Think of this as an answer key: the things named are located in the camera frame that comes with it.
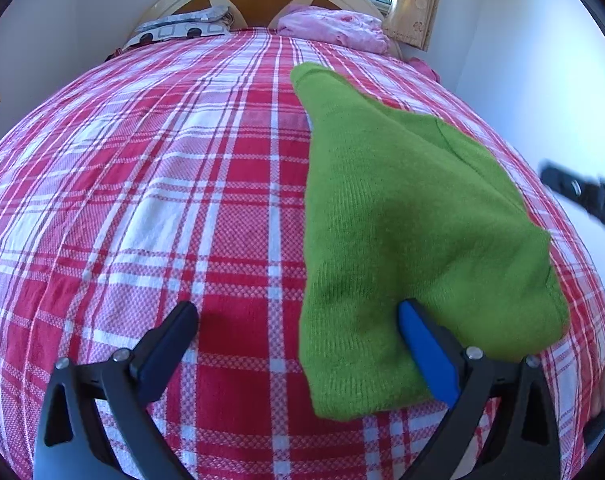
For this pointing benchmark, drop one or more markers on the grey patterned pillow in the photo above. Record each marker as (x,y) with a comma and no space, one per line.
(182,27)

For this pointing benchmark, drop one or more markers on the dark cloth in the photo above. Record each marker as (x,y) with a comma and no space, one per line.
(115,55)

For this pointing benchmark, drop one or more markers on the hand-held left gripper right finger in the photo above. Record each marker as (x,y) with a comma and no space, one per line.
(427,350)

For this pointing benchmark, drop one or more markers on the yellow curtain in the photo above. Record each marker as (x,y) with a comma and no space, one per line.
(415,5)

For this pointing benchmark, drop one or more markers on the red plaid bed sheet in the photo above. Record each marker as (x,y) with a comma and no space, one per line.
(157,185)

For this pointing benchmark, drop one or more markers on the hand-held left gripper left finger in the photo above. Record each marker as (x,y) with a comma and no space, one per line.
(167,355)

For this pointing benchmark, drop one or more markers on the pink cloth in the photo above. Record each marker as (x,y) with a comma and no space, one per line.
(425,69)

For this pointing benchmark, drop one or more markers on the green striped knit sweater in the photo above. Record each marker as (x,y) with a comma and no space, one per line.
(382,210)

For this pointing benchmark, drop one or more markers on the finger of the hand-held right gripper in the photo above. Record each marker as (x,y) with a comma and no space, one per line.
(582,191)

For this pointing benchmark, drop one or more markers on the pink pillow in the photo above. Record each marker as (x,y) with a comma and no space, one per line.
(332,27)

